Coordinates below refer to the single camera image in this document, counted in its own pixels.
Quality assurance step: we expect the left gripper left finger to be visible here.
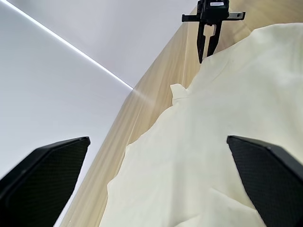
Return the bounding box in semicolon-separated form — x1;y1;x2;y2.
0;136;91;227

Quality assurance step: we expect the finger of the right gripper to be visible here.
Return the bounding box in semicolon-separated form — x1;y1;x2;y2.
206;21;223;58
197;22;211;64

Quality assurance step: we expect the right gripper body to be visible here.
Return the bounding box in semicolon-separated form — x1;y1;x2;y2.
181;0;246;26

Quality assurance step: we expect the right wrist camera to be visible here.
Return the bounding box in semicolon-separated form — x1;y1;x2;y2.
204;0;230;11

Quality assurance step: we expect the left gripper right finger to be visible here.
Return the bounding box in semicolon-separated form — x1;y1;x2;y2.
226;135;303;227

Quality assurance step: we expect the cream T-shirt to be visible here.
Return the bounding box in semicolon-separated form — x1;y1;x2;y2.
100;22;303;227

